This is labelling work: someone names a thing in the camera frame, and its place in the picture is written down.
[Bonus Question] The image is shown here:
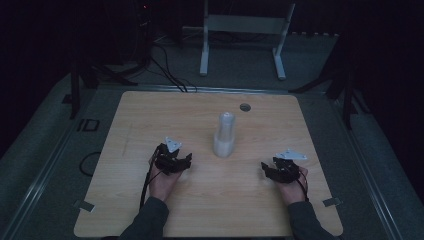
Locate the person's left hand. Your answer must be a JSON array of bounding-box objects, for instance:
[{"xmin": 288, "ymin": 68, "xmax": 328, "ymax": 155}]
[{"xmin": 148, "ymin": 163, "xmax": 183, "ymax": 203}]

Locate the black floor cable bundle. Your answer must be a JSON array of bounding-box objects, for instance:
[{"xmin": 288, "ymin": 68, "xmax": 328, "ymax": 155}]
[{"xmin": 149, "ymin": 42, "xmax": 198, "ymax": 94}]

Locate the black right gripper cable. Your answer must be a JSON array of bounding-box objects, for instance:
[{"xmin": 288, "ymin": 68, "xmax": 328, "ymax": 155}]
[{"xmin": 297, "ymin": 171, "xmax": 310, "ymax": 203}]

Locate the dark equipment rack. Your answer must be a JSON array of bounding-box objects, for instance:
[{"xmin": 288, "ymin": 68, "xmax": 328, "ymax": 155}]
[{"xmin": 132, "ymin": 0, "xmax": 155, "ymax": 66}]

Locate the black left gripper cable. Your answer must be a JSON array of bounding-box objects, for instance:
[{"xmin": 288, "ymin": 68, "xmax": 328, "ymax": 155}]
[{"xmin": 139, "ymin": 149, "xmax": 162, "ymax": 210}]

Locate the person's right hand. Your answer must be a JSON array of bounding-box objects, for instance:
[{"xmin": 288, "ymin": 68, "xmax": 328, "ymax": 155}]
[{"xmin": 275, "ymin": 165, "xmax": 310, "ymax": 206}]

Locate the grey tape piece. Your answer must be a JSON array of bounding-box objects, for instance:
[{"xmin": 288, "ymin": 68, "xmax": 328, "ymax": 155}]
[
  {"xmin": 73, "ymin": 199, "xmax": 96, "ymax": 214},
  {"xmin": 322, "ymin": 196, "xmax": 344, "ymax": 208}
]

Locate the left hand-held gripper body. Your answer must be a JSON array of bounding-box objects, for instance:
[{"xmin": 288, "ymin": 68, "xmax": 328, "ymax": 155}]
[{"xmin": 154, "ymin": 136, "xmax": 188, "ymax": 176}]

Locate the black tripod stand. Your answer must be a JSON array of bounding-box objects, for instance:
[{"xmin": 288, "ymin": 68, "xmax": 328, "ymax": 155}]
[
  {"xmin": 67, "ymin": 0, "xmax": 140, "ymax": 121},
  {"xmin": 288, "ymin": 29, "xmax": 372, "ymax": 132}
]

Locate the white metal stand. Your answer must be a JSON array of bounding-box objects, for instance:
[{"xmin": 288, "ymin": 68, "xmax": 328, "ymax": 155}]
[{"xmin": 198, "ymin": 0, "xmax": 297, "ymax": 81}]

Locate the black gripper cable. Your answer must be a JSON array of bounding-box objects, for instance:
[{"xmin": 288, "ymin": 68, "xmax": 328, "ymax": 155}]
[
  {"xmin": 139, "ymin": 149, "xmax": 162, "ymax": 210},
  {"xmin": 297, "ymin": 171, "xmax": 310, "ymax": 203}
]

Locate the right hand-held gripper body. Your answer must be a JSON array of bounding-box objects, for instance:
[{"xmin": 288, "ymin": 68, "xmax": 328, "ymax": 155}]
[{"xmin": 271, "ymin": 148, "xmax": 308, "ymax": 184}]

